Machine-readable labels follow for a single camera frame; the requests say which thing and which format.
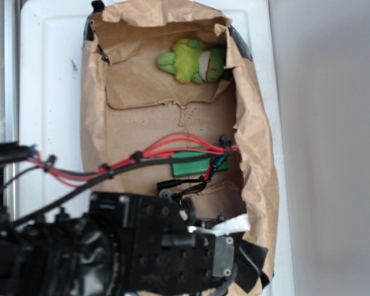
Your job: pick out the green plush toy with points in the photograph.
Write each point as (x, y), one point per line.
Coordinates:
(191, 61)

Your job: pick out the brown paper bag tray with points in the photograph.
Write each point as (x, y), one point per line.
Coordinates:
(127, 103)

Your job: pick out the aluminium frame rail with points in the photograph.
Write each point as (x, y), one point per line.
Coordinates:
(9, 70)

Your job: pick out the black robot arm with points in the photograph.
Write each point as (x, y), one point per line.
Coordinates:
(74, 256)

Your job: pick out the white paper label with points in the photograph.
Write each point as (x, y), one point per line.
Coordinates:
(237, 224)

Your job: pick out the green wooden block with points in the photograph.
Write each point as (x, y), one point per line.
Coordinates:
(198, 161)

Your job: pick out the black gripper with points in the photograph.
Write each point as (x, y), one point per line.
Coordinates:
(155, 249)

